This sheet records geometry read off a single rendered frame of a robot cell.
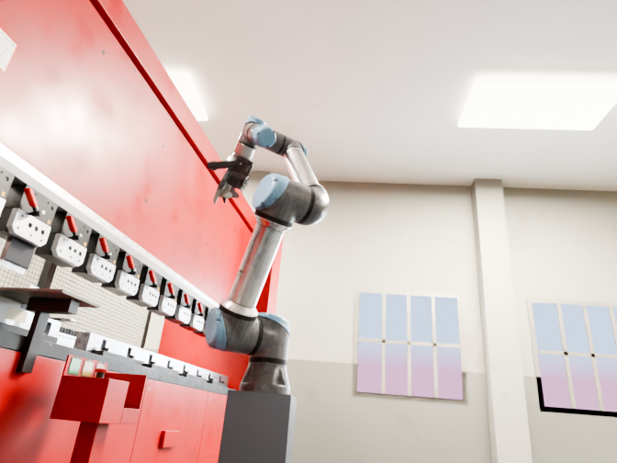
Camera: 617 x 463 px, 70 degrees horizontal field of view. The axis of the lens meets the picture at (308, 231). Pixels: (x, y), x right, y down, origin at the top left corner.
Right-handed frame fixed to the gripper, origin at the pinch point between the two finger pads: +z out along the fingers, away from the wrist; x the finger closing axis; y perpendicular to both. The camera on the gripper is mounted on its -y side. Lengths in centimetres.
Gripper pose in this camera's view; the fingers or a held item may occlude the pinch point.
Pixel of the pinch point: (218, 203)
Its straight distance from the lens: 173.9
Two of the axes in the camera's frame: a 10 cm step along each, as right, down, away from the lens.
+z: -4.0, 9.1, 1.1
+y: 9.2, 4.0, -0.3
